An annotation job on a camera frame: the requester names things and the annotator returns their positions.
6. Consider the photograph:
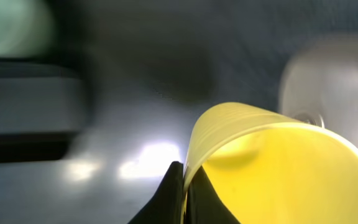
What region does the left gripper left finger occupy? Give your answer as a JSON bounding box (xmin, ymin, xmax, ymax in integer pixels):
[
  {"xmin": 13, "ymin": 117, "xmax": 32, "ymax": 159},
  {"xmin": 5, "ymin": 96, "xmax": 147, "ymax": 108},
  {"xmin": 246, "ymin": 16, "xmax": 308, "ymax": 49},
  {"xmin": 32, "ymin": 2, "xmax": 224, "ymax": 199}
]
[{"xmin": 128, "ymin": 161, "xmax": 185, "ymax": 224}]

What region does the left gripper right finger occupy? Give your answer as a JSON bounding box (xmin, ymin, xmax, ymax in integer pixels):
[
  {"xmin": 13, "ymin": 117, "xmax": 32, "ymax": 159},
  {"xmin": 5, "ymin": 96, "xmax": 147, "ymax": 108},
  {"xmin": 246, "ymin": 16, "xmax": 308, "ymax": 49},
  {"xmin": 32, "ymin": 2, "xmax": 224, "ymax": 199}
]
[{"xmin": 185, "ymin": 166, "xmax": 241, "ymax": 224}]

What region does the steel sink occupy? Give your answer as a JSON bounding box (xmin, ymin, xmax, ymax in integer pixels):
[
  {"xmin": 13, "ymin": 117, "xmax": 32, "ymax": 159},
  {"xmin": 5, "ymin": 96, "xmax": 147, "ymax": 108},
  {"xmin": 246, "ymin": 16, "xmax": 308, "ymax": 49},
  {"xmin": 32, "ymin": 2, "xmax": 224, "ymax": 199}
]
[{"xmin": 277, "ymin": 34, "xmax": 358, "ymax": 156}]

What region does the yellow cup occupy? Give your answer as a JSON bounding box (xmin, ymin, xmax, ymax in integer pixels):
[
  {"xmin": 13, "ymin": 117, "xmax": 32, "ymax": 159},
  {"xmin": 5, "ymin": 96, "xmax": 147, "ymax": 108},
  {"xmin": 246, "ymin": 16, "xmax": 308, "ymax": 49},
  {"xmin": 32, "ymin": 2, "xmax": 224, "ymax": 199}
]
[{"xmin": 180, "ymin": 101, "xmax": 358, "ymax": 224}]

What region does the green cup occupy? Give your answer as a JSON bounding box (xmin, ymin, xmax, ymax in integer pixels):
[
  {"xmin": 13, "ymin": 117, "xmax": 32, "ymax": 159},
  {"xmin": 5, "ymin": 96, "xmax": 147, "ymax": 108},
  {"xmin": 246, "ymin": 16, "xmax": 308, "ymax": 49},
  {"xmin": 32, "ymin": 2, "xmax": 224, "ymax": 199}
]
[{"xmin": 0, "ymin": 0, "xmax": 55, "ymax": 58}]

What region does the black tray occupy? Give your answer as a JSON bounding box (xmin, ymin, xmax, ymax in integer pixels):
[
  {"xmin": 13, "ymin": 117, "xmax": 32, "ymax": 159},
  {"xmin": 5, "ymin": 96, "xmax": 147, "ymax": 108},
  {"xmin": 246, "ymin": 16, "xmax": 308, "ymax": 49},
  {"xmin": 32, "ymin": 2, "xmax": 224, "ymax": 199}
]
[{"xmin": 0, "ymin": 55, "xmax": 89, "ymax": 165}]

